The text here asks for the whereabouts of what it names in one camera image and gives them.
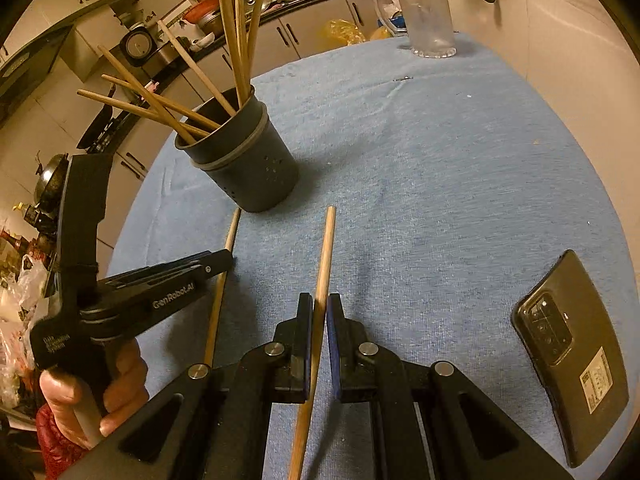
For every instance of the white lower kitchen cabinets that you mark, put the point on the white lower kitchen cabinets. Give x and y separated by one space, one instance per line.
300 35

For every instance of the steel pot with lid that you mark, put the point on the steel pot with lid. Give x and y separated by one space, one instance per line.
50 180

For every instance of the white plastic bag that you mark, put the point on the white plastic bag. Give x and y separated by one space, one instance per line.
32 280

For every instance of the person's left hand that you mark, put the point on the person's left hand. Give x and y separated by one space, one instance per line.
127 380

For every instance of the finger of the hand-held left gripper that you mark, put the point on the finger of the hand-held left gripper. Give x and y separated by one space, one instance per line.
215 264

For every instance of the yellow plastic bag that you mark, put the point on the yellow plastic bag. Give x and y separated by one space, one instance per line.
345 30

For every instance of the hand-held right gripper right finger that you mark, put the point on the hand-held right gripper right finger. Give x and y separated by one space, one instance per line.
333 350

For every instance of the black wok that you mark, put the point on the black wok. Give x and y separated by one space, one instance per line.
100 127

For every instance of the red plastic basin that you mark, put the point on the red plastic basin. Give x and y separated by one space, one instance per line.
202 9

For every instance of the blue tablecloth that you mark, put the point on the blue tablecloth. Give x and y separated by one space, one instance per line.
425 185

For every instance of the bunch of wooden chopsticks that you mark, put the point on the bunch of wooden chopsticks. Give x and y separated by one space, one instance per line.
240 35

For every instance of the clear glass pitcher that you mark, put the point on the clear glass pitcher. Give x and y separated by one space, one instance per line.
425 15

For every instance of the dark grey chopstick holder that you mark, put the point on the dark grey chopstick holder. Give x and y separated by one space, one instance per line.
260 170

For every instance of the black kitchen countertop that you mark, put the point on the black kitchen countertop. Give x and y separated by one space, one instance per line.
310 5

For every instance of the black smartphone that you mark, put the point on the black smartphone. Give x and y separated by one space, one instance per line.
575 340

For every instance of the black range hood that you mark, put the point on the black range hood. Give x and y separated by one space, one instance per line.
30 60

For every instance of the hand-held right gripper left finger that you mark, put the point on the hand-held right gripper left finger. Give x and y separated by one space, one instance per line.
306 345

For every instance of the rice cooker with open lid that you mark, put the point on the rice cooker with open lid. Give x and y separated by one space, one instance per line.
137 47

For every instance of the wooden chopstick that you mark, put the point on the wooden chopstick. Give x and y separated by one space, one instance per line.
325 260
215 310

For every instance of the blue plastic bag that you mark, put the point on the blue plastic bag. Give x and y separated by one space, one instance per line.
398 20

